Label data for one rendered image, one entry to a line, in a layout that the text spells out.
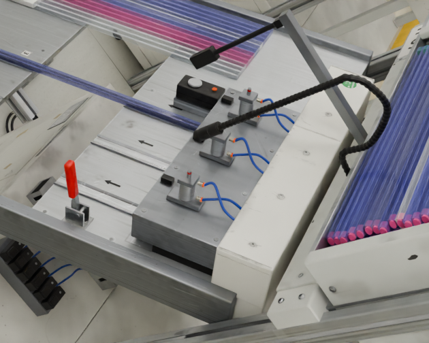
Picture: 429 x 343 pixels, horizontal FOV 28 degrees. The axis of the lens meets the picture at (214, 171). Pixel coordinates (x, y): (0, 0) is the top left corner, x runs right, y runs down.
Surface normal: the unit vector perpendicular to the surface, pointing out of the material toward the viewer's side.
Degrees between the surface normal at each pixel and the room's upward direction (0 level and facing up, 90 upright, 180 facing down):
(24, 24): 46
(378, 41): 0
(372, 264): 90
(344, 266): 90
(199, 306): 90
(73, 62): 0
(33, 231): 90
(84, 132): 0
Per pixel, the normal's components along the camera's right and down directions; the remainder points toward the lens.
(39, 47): 0.11, -0.73
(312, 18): 0.73, -0.25
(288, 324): -0.40, 0.58
